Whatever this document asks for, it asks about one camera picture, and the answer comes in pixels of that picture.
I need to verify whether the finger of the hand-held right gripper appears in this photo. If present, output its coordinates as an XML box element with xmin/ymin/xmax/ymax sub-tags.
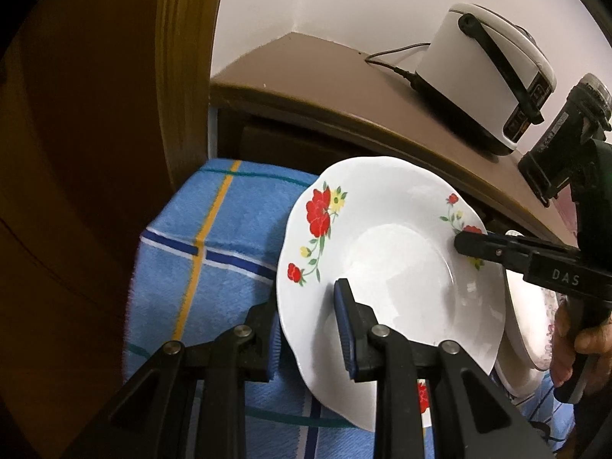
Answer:
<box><xmin>453</xmin><ymin>231</ymin><xmax>531</xmax><ymax>271</ymax></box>

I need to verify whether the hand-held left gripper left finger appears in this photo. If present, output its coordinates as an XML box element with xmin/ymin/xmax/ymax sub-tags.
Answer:
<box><xmin>62</xmin><ymin>296</ymin><xmax>283</xmax><ymax>459</ymax></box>

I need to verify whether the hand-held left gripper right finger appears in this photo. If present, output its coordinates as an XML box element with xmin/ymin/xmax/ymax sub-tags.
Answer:
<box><xmin>333</xmin><ymin>277</ymin><xmax>555</xmax><ymax>459</ymax></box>

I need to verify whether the white plate with red flowers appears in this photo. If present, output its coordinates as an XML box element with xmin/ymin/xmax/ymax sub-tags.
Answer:
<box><xmin>276</xmin><ymin>156</ymin><xmax>508</xmax><ymax>433</ymax></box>

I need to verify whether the person's right hand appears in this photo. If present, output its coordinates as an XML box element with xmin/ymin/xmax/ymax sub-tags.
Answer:
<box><xmin>550</xmin><ymin>303</ymin><xmax>612</xmax><ymax>393</ymax></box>

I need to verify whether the large white plate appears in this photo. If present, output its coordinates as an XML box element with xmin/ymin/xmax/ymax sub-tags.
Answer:
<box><xmin>504</xmin><ymin>270</ymin><xmax>560</xmax><ymax>371</ymax></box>

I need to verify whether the blue plaid cloth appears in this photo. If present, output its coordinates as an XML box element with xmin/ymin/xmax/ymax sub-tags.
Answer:
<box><xmin>123</xmin><ymin>158</ymin><xmax>577</xmax><ymax>459</ymax></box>

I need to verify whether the small white plate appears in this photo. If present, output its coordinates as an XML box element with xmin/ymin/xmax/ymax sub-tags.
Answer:
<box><xmin>492</xmin><ymin>344</ymin><xmax>541</xmax><ymax>400</ymax></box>

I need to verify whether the white rice cooker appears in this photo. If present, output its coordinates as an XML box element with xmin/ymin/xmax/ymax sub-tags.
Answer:
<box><xmin>413</xmin><ymin>2</ymin><xmax>558</xmax><ymax>156</ymax></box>

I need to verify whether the brown wooden cabinet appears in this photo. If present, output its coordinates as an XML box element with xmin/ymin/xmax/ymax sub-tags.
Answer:
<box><xmin>210</xmin><ymin>32</ymin><xmax>579</xmax><ymax>249</ymax></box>

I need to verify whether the wooden door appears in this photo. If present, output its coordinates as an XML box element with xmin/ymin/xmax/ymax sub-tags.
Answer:
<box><xmin>0</xmin><ymin>0</ymin><xmax>230</xmax><ymax>459</ymax></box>

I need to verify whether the black rice cooker cable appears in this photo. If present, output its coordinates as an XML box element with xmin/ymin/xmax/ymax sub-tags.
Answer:
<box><xmin>365</xmin><ymin>43</ymin><xmax>422</xmax><ymax>89</ymax></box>

